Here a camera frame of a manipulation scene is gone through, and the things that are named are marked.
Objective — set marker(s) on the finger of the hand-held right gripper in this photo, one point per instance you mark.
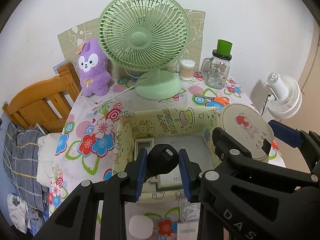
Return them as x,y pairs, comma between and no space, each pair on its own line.
285,135
225,145

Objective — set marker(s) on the white patterned cloth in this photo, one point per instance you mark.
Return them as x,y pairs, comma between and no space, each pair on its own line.
16,205

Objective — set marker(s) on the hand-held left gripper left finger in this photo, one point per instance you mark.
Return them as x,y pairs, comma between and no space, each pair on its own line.
140,177

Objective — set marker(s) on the floral tablecloth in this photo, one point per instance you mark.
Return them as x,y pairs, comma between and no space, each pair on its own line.
82,120

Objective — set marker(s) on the green desk fan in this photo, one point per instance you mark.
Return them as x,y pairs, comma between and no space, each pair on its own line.
138,40

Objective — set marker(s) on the yellow cartoon storage box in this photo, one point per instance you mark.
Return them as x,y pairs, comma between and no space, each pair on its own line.
155,122

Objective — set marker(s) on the white pillow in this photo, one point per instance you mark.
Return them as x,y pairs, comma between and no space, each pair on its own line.
50,155

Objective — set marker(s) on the white standing fan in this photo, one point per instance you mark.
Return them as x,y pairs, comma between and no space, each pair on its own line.
287,97

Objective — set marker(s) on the beige door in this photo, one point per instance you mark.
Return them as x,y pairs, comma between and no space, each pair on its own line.
313,80

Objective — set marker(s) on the grey plaid blanket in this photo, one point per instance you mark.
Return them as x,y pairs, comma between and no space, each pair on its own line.
20,155

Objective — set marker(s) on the white rounded case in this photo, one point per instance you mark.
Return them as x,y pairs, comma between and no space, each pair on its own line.
141,227

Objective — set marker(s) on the pale blue paper sheet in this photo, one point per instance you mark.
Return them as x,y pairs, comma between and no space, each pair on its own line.
57,67

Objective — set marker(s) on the glass mug jar green lid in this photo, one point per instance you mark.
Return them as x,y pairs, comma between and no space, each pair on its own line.
217,75

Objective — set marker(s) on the purple plush toy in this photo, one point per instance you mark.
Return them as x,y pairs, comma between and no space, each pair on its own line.
92,80

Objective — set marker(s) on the wooden bed headboard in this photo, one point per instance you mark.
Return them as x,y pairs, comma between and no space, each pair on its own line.
37,97

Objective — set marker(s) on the clear cotton swab jar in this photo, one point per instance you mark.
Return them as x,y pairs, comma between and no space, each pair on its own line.
187,71

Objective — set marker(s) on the white remote control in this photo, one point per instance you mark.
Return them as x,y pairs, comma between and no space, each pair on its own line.
145,146

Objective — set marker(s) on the round cream compact mirror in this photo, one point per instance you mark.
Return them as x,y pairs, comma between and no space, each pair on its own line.
245,125

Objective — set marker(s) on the clear floss pick box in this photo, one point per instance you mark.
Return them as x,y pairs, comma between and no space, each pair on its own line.
188,212

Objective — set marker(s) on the black round key fob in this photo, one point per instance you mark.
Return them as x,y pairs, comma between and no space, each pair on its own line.
162,160

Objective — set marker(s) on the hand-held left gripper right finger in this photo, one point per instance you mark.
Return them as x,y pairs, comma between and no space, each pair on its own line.
186,177

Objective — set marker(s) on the white charger adapter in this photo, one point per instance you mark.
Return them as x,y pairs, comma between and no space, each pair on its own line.
170,180

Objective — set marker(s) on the small white box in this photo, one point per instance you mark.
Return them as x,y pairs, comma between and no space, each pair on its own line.
187,232

